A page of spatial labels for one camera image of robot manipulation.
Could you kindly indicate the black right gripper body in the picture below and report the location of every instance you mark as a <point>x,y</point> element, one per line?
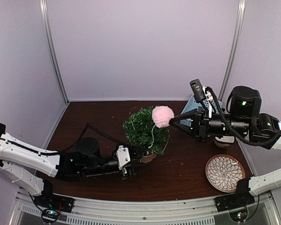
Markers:
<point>203,131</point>

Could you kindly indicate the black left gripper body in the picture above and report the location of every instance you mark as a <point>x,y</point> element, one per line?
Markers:
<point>126,172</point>

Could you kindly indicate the burlap tree pot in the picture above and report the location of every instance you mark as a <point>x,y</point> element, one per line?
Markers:
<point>148,157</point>

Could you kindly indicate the pink pompom ornament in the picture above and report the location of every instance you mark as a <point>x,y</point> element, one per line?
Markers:
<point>161,116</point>

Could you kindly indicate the small green christmas tree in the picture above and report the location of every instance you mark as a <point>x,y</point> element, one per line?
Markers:
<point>138,131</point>

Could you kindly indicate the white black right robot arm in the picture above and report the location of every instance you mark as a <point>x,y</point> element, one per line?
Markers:
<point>242,121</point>

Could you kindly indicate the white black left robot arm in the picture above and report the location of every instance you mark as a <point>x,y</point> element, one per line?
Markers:
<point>80,160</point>

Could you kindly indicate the white ceramic bowl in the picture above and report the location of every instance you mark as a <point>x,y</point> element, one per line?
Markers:
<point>224,142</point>

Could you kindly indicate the floral patterned plate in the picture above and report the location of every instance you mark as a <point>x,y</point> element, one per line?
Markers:
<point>223,172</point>

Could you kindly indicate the right circuit board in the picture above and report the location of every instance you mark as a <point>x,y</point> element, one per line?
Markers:
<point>238,216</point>

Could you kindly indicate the circuit board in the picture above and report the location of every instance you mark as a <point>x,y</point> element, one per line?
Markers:
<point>50,216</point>
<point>238,216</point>

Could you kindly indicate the left circuit board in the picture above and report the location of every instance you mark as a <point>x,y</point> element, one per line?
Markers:
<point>50,216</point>

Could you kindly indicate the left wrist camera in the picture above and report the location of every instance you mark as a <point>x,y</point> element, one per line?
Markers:
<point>125,155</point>

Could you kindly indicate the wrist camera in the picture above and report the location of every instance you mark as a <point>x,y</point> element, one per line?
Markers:
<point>125,155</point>
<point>202,97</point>

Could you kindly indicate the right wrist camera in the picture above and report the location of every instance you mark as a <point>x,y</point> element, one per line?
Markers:
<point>202,97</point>

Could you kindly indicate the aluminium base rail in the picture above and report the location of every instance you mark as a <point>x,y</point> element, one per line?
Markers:
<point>200,211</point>

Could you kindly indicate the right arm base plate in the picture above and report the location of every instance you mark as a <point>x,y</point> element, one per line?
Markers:
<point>233,201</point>

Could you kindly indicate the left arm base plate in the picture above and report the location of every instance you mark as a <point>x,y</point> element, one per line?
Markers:
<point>56,202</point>

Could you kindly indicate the right aluminium corner post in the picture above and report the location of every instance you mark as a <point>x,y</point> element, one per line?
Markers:
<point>233,50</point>

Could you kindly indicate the aluminium corner post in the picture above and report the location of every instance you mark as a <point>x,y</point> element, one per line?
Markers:
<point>53,56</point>
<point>233,50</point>

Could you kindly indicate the left aluminium corner post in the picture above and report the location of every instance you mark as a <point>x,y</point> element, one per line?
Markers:
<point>53,56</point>

